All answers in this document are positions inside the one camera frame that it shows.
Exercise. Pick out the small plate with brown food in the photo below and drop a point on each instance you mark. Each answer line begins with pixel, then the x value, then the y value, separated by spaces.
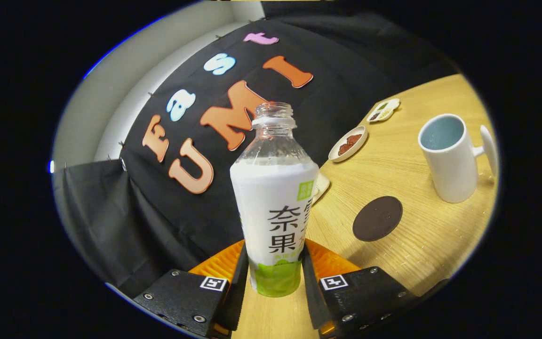
pixel 348 143

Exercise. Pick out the dark round coaster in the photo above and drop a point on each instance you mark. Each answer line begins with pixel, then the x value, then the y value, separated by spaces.
pixel 377 219

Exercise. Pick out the juice bottle white green label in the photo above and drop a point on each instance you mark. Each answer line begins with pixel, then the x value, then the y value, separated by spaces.
pixel 271 197

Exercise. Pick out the white flower-shaped dish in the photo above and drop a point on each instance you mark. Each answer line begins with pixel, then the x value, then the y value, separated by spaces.
pixel 384 110

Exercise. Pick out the black backdrop cloth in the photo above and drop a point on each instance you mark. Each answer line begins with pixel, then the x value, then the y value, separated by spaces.
pixel 158 226

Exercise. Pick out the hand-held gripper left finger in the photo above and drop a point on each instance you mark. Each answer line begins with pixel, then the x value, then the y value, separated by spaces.
pixel 239 294

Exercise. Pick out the wooden table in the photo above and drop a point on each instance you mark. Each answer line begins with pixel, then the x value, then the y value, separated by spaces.
pixel 421 245

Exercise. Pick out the white cup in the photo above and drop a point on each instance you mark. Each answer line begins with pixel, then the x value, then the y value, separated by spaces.
pixel 450 174

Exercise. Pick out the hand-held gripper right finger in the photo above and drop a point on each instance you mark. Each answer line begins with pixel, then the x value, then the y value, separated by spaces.
pixel 309 294

